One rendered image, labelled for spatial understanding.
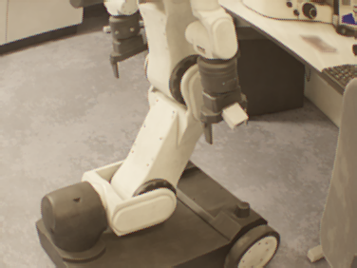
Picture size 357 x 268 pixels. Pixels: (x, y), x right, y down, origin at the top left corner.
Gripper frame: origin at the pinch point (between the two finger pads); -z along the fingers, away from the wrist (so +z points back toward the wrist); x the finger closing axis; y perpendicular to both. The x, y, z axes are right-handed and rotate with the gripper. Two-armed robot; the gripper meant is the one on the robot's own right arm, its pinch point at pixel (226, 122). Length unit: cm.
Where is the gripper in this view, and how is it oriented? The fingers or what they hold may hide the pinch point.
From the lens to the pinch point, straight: 146.6
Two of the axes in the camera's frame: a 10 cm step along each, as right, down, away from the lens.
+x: 8.2, -4.3, 3.7
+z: -1.5, -8.0, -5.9
